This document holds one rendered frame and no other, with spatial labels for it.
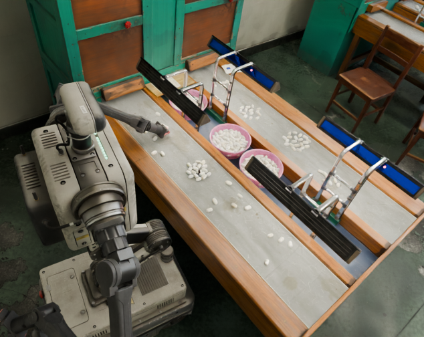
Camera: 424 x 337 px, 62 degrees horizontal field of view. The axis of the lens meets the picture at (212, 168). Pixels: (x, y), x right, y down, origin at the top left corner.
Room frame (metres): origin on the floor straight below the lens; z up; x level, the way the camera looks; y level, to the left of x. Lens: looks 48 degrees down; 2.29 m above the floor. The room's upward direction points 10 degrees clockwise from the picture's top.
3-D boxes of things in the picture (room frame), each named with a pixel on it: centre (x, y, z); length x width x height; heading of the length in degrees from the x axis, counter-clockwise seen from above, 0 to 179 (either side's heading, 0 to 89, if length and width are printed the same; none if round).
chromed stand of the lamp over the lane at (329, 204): (1.04, -0.46, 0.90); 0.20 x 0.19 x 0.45; 47
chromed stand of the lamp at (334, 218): (1.33, -0.74, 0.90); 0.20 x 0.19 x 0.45; 47
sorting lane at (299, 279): (1.30, 0.03, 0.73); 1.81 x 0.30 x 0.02; 47
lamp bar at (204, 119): (1.64, 0.31, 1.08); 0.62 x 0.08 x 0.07; 47
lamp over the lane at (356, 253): (0.98, -0.41, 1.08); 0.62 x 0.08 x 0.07; 47
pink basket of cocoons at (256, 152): (1.47, -0.29, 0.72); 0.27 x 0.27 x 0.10
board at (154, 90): (2.11, 0.40, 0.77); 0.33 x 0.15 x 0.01; 137
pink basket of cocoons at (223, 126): (1.66, -0.08, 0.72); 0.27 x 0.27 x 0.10
